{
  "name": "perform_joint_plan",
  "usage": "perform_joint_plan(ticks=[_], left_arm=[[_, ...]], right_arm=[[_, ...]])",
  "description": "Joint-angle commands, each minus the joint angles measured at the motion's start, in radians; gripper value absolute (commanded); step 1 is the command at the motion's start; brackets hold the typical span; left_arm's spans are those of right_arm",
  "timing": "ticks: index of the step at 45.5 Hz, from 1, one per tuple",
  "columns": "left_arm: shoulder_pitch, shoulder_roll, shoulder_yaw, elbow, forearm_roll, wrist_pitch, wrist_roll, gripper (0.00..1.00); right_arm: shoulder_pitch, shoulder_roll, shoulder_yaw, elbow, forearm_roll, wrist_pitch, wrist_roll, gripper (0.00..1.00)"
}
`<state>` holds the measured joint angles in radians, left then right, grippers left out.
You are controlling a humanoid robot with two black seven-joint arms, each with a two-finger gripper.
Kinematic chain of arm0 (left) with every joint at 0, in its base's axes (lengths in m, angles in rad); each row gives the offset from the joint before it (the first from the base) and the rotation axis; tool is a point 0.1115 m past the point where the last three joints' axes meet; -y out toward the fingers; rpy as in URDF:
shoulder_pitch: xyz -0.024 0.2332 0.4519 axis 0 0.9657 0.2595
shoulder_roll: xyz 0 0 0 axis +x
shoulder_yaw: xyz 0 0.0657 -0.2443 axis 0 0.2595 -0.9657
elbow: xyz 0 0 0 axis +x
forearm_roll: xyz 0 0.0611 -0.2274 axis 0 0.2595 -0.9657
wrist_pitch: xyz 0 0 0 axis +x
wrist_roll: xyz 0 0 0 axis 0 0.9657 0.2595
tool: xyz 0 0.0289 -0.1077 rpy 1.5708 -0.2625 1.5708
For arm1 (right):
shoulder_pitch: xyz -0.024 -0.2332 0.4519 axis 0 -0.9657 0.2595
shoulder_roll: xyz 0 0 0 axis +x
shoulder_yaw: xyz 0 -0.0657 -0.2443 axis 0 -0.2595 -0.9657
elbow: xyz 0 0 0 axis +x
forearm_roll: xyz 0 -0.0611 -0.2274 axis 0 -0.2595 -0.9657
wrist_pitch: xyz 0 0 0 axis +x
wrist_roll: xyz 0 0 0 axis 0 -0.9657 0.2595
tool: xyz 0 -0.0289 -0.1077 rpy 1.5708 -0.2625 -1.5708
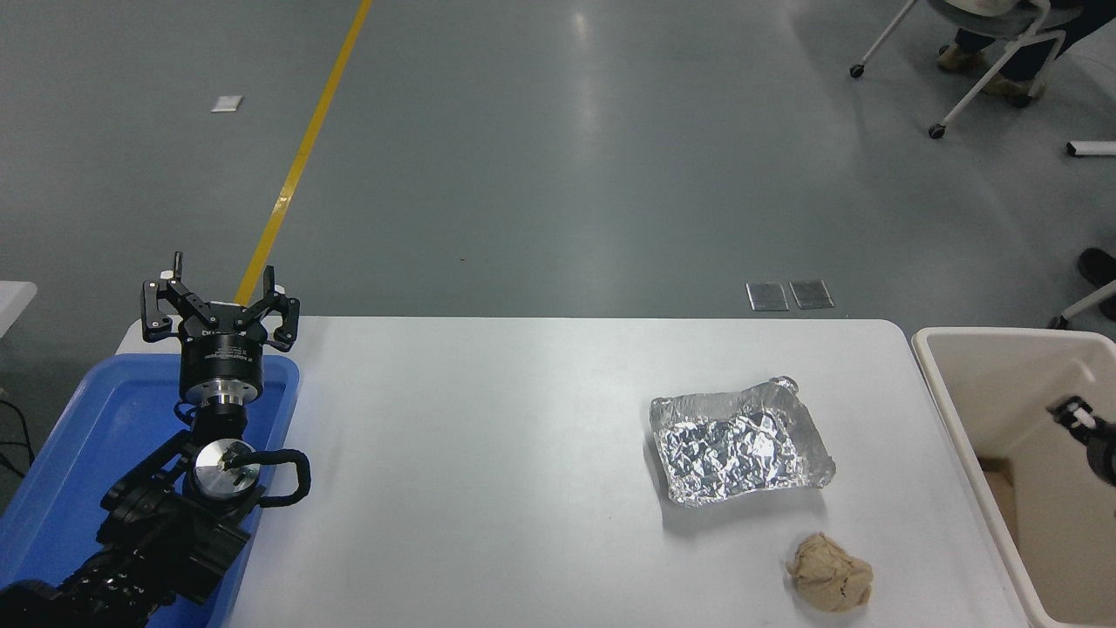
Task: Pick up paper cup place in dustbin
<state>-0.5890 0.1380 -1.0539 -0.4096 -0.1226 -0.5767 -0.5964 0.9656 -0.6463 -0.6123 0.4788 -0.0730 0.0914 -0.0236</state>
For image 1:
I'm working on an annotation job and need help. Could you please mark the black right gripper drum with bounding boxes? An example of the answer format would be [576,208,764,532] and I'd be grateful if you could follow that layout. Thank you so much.
[1087,419,1116,488]

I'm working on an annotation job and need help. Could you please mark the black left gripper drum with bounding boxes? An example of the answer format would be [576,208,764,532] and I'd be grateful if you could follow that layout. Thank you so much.
[180,304,268,406]

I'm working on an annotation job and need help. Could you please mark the large pale bin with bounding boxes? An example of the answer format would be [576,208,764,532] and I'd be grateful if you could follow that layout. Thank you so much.
[911,325,1116,627]

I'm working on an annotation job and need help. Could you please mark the brown cardboard piece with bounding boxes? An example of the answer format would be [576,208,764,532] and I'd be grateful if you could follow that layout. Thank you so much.
[979,457,1021,535]

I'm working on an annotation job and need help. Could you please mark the white chair base leg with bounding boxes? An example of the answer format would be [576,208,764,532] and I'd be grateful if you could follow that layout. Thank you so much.
[1049,279,1116,330]

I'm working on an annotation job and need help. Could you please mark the blue plastic tray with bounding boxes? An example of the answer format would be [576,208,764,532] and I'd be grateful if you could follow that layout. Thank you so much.
[0,353,301,628]

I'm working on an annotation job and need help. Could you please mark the white side table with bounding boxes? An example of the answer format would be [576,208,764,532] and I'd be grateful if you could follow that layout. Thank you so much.
[0,282,38,341]

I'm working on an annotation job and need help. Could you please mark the person's dark shoe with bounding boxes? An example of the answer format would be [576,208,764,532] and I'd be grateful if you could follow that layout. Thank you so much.
[1079,248,1116,320]

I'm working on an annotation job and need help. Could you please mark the crumpled tan paper ball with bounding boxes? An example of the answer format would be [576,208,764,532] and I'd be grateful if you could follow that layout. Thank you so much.
[786,533,874,613]

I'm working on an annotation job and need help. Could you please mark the crumpled foil tray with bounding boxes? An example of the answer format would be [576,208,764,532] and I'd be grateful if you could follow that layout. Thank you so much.
[649,375,836,509]

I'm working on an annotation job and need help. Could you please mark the seated person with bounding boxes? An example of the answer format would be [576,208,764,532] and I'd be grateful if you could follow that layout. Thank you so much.
[937,0,1116,110]

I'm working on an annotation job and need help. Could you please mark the white-framed wheeled chair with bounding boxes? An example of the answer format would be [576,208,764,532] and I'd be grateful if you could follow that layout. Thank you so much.
[850,0,1082,140]

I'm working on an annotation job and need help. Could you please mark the black floor cables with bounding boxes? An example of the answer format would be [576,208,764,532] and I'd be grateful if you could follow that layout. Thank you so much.
[0,392,37,481]

